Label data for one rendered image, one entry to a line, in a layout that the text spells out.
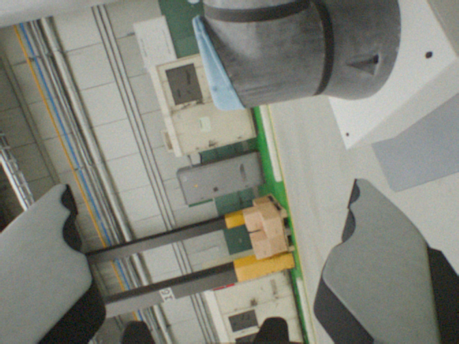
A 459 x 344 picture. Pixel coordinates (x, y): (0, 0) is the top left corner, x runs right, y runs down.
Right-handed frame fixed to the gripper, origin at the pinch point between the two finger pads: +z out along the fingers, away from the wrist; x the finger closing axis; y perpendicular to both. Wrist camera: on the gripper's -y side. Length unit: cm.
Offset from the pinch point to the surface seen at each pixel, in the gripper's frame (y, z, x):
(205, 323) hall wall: 890, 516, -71
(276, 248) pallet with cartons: 349, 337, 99
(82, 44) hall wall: 14, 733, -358
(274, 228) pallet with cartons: 310, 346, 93
